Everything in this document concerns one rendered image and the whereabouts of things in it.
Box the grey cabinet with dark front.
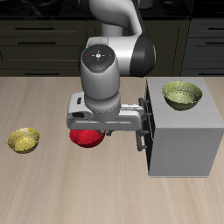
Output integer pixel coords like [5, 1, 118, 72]
[136, 76, 224, 179]

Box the dark brown kitchen cupboard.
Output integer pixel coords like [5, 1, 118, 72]
[0, 0, 192, 78]

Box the dark grey kitchen cupboard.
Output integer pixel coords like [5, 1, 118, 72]
[179, 0, 224, 78]

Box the yellow bowl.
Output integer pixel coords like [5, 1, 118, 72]
[6, 127, 41, 155]

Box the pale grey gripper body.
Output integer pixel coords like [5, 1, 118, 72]
[66, 103, 144, 132]

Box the red bowl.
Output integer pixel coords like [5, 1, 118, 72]
[68, 129, 107, 149]

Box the olive green bowl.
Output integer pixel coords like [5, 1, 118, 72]
[161, 80, 203, 111]

